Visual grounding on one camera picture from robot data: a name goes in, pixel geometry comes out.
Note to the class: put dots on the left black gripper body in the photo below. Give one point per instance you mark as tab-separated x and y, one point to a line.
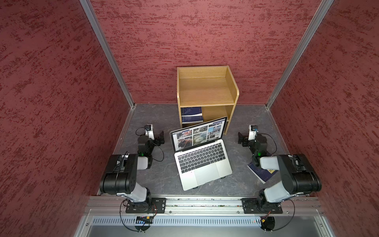
156	142

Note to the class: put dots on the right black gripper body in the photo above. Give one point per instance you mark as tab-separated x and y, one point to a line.
250	143

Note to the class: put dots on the silver laptop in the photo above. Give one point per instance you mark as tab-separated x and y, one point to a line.
200	153

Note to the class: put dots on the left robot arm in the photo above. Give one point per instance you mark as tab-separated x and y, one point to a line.
120	178

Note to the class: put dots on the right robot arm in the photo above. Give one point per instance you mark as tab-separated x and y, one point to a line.
297	176

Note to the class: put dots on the blue book in shelf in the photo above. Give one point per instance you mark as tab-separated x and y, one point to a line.
191	115

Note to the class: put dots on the wooden shelf unit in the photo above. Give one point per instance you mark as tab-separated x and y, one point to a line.
213	88

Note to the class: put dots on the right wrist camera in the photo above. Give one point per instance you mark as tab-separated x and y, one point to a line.
253	131

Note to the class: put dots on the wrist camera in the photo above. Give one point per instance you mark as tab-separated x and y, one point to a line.
253	131
149	131

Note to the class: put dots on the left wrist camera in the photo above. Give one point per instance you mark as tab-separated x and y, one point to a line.
149	131

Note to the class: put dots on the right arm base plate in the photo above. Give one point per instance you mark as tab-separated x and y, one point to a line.
260	206

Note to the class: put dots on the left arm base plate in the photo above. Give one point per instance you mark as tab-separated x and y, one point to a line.
151	206

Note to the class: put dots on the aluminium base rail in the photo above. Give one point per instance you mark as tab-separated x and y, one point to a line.
206	206

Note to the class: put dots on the left corner aluminium post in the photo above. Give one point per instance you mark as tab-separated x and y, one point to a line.
90	13

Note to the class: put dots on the corner aluminium post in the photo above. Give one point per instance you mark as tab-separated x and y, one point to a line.
90	13
300	49

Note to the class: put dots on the right corner aluminium post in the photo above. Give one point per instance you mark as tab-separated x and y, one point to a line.
300	49

